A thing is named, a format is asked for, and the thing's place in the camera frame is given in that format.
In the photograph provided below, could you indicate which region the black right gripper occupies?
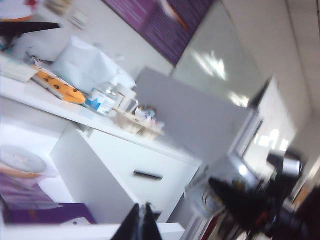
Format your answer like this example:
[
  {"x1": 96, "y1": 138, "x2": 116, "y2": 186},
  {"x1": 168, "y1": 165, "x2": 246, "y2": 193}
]
[{"x1": 208, "y1": 174, "x2": 296, "y2": 239}]

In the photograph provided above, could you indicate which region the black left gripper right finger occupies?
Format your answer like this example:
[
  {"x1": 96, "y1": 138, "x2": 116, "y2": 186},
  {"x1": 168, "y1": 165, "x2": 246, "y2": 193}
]
[{"x1": 142, "y1": 202, "x2": 164, "y2": 240}]

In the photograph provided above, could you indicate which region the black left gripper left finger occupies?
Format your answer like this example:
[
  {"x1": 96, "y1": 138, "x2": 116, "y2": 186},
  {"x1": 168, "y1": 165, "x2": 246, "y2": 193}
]
[{"x1": 109, "y1": 202, "x2": 142, "y2": 240}]

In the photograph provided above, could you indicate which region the white cabinet drawer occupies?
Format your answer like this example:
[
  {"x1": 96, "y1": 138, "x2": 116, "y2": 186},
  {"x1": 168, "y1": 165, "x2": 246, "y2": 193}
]
[
  {"x1": 86, "y1": 128, "x2": 202, "y2": 223},
  {"x1": 0, "y1": 122, "x2": 186, "y2": 240}
]

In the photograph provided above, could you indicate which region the grey partition panel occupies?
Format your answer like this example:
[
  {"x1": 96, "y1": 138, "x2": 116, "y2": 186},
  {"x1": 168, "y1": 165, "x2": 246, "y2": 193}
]
[{"x1": 134, "y1": 66, "x2": 260, "y2": 166}]

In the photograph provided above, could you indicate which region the clear sanitizer pump bottle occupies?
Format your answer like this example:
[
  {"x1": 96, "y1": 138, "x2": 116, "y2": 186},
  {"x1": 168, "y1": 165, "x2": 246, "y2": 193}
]
[{"x1": 86, "y1": 83, "x2": 123, "y2": 116}]

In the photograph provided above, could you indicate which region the round white disc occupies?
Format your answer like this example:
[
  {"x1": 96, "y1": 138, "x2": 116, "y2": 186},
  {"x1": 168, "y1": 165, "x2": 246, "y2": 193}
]
[{"x1": 0, "y1": 144, "x2": 48, "y2": 174}]

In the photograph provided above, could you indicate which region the glass whiteboard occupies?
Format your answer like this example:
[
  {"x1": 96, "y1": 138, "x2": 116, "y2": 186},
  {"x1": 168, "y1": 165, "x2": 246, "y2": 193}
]
[{"x1": 171, "y1": 0, "x2": 272, "y2": 108}]

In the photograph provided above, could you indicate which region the orange spotted toy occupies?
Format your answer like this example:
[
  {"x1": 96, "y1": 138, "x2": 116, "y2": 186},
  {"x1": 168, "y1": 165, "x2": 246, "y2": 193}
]
[{"x1": 31, "y1": 65, "x2": 86, "y2": 105}]

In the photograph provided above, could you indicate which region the white sideboard cabinet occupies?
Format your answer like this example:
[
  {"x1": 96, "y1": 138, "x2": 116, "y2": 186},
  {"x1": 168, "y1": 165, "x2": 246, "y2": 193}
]
[{"x1": 0, "y1": 56, "x2": 206, "y2": 226}]

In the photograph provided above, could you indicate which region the white plastic bag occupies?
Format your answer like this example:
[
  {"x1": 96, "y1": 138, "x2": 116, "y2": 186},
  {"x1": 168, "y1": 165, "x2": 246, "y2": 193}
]
[{"x1": 50, "y1": 35, "x2": 137, "y2": 88}]

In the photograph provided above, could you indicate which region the black stick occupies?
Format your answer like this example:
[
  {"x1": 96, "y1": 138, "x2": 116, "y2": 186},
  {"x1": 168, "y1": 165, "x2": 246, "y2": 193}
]
[{"x1": 0, "y1": 21, "x2": 61, "y2": 45}]

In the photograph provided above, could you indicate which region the beige dimmer knob plate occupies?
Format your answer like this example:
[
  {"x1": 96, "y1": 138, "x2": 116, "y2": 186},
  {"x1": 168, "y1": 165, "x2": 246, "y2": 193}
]
[{"x1": 46, "y1": 0, "x2": 73, "y2": 15}]

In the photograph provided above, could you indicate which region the black drawer handle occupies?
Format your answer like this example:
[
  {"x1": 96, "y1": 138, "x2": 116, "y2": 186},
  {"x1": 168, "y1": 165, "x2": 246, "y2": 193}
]
[{"x1": 133, "y1": 170, "x2": 164, "y2": 181}]

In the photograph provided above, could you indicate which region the purple wall poster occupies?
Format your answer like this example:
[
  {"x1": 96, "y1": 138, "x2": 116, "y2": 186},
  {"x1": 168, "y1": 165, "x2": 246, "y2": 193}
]
[{"x1": 101, "y1": 0, "x2": 217, "y2": 67}]

